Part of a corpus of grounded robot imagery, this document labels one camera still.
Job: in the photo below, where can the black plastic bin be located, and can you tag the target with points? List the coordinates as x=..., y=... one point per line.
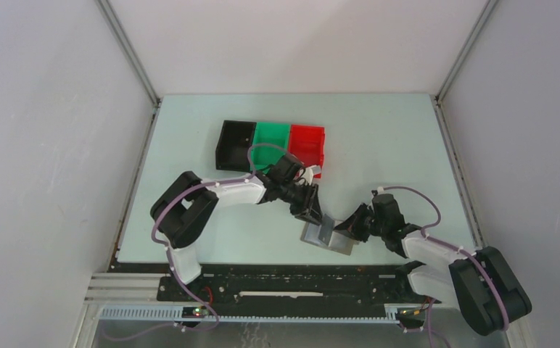
x=234, y=141

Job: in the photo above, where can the beige leather card holder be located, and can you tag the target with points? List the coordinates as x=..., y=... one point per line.
x=324, y=236

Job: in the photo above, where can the green plastic bin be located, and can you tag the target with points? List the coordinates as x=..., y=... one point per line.
x=276, y=135

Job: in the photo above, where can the red plastic bin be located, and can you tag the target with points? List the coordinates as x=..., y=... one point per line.
x=306, y=142

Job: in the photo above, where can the aluminium frame rail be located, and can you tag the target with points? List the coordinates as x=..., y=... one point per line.
x=124, y=295

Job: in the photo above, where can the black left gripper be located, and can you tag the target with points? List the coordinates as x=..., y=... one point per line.
x=309, y=209

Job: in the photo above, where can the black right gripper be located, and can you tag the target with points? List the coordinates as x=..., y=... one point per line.
x=352, y=224

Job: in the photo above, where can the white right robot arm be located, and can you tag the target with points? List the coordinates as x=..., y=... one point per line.
x=477, y=282

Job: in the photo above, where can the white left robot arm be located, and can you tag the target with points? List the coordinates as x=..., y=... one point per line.
x=183, y=210

